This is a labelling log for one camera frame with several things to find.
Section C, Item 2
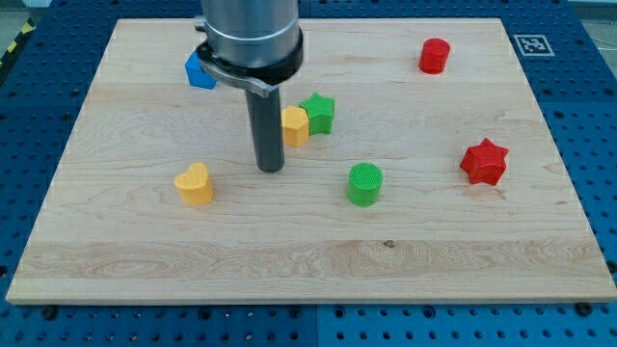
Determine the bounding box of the fiducial marker tag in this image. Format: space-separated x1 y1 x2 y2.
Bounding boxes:
514 34 554 57

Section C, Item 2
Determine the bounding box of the wooden board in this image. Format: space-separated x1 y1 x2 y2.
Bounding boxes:
7 18 616 306

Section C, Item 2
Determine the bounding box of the red star block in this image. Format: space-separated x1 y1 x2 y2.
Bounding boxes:
460 138 509 186

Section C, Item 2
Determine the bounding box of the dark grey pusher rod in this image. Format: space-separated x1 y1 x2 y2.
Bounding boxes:
245 88 284 173

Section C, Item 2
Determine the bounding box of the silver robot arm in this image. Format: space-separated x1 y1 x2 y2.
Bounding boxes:
195 0 304 98

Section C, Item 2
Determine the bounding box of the green cylinder block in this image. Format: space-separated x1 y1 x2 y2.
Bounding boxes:
347 162 383 206

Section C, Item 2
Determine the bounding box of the green star block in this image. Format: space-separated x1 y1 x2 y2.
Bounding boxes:
300 93 335 135

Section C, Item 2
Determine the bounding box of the red cylinder block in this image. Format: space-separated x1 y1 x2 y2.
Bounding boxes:
418 38 450 74

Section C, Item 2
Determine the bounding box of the yellow hexagon block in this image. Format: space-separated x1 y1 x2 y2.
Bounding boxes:
282 106 309 147

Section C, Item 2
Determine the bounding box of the yellow heart block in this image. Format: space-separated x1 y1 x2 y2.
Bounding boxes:
174 162 214 205

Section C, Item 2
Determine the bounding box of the blue block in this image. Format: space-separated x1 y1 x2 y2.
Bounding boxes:
184 52 217 90

